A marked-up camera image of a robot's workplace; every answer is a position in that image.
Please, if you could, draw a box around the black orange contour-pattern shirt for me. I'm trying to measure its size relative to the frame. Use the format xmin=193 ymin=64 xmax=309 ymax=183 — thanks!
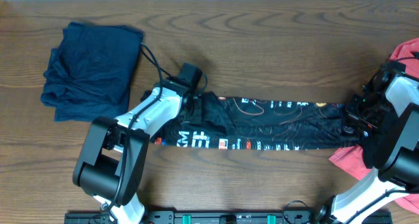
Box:
xmin=153 ymin=92 xmax=358 ymax=151

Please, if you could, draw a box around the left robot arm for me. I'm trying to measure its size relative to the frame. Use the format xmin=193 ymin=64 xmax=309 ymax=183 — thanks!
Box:
xmin=65 ymin=64 xmax=203 ymax=223

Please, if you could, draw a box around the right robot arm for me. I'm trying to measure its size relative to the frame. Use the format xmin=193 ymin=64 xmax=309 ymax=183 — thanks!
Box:
xmin=313 ymin=57 xmax=418 ymax=223

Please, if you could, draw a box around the red garment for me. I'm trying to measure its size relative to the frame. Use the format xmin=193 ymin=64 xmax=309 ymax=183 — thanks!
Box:
xmin=329 ymin=38 xmax=418 ymax=214

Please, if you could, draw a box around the folded navy blue garment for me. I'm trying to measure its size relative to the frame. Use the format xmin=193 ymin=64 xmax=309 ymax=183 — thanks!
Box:
xmin=41 ymin=22 xmax=143 ymax=122

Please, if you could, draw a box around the black mounting rail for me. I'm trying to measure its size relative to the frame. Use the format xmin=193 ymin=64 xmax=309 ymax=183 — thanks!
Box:
xmin=64 ymin=211 xmax=393 ymax=224

